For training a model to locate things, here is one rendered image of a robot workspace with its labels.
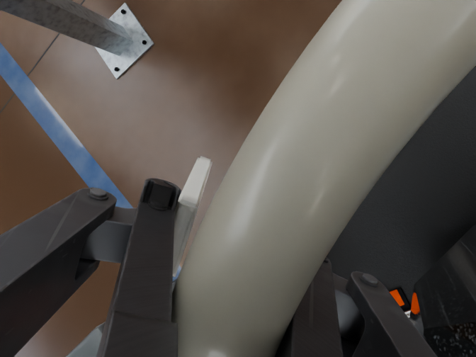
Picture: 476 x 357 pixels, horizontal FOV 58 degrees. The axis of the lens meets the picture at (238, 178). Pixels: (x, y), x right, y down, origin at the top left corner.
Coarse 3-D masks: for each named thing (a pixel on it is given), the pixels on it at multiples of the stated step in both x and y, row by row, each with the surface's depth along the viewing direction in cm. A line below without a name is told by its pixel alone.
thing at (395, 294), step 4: (400, 288) 130; (392, 292) 131; (396, 292) 130; (400, 292) 130; (392, 296) 131; (396, 296) 130; (400, 296) 130; (404, 296) 130; (396, 300) 130; (400, 300) 130; (404, 300) 130; (400, 304) 130; (404, 304) 130; (408, 304) 130; (404, 308) 130; (408, 308) 130; (404, 312) 128; (408, 312) 128; (408, 316) 128
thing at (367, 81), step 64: (384, 0) 8; (448, 0) 8; (320, 64) 8; (384, 64) 8; (448, 64) 8; (256, 128) 9; (320, 128) 8; (384, 128) 8; (256, 192) 9; (320, 192) 8; (192, 256) 10; (256, 256) 9; (320, 256) 9; (192, 320) 10; (256, 320) 9
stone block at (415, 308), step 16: (464, 240) 110; (448, 256) 106; (464, 256) 98; (432, 272) 103; (448, 272) 96; (464, 272) 89; (416, 288) 100; (432, 288) 93; (448, 288) 87; (464, 288) 81; (416, 304) 93; (432, 304) 85; (448, 304) 79; (464, 304) 75; (416, 320) 89; (432, 320) 78; (448, 320) 73; (464, 320) 69; (432, 336) 74; (448, 336) 71; (464, 336) 68; (448, 352) 70; (464, 352) 67
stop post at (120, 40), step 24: (0, 0) 109; (24, 0) 113; (48, 0) 120; (48, 24) 126; (72, 24) 132; (96, 24) 139; (120, 24) 160; (96, 48) 164; (120, 48) 157; (144, 48) 157; (120, 72) 161
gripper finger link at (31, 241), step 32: (96, 192) 13; (32, 224) 10; (64, 224) 11; (96, 224) 12; (0, 256) 9; (32, 256) 9; (64, 256) 11; (0, 288) 8; (32, 288) 9; (64, 288) 11; (0, 320) 8; (32, 320) 10; (0, 352) 9
